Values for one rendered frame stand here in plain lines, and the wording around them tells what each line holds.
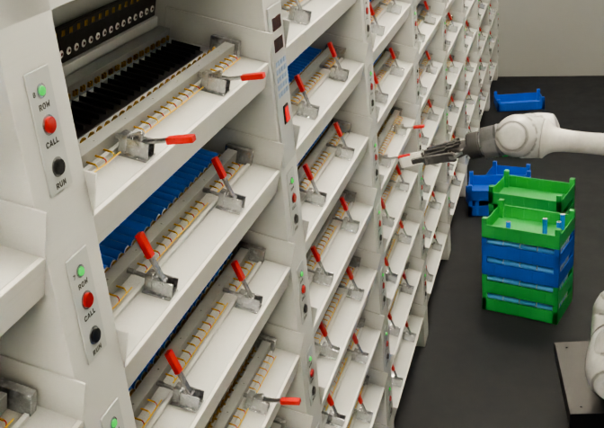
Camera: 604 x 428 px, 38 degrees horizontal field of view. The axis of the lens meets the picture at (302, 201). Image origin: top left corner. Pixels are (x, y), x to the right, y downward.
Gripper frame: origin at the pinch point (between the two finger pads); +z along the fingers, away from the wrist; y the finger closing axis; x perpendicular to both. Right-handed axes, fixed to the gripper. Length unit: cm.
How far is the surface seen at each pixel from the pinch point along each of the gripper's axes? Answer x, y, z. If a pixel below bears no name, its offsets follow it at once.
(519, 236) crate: -62, 69, -12
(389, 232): -19.1, -4.7, 11.9
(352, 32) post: 44, -27, -3
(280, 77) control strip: 51, -94, -8
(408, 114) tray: 1.3, 42.3, 8.2
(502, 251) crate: -68, 70, -4
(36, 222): 59, -168, -9
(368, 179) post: 6.6, -27.4, 5.5
